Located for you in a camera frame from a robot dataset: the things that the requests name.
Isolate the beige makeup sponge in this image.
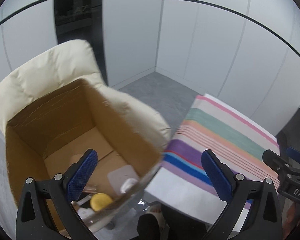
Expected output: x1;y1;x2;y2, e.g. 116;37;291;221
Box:
70;154;83;165

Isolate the cream padded armchair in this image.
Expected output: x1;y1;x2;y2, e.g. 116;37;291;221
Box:
0;39;172;233

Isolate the person's right hand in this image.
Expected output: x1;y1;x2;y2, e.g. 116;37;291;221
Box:
283;203;300;240

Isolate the white round compact case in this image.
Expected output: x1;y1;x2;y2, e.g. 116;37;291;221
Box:
120;178;138;194

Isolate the black cabinet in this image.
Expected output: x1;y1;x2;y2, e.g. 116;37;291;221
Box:
54;0;107;82

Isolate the yellow round container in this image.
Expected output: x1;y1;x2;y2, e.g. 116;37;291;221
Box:
90;193;113;212

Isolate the striped colourful table cloth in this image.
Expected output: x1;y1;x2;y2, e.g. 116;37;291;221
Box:
161;95;281;209

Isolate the brown cardboard box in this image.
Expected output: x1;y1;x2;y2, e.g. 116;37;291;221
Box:
5;78;171;232

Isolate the beige cardboard cosmetic box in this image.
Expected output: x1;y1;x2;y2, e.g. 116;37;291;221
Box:
72;194;95;222

